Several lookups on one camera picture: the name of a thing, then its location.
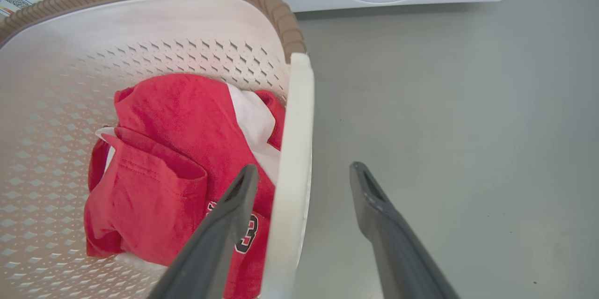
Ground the white laundry basket brown rim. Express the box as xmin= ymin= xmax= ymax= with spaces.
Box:
xmin=0 ymin=0 xmax=315 ymax=299

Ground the white garment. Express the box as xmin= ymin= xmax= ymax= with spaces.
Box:
xmin=95 ymin=83 xmax=281 ymax=271

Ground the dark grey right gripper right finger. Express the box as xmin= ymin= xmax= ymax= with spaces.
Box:
xmin=349 ymin=162 xmax=460 ymax=299

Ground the red jersey shirt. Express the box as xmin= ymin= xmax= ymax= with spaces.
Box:
xmin=84 ymin=73 xmax=286 ymax=299

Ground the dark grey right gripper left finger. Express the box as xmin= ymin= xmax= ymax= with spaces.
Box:
xmin=147 ymin=164 xmax=259 ymax=299

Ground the printed label sticker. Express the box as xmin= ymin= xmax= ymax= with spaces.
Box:
xmin=0 ymin=0 xmax=32 ymax=18

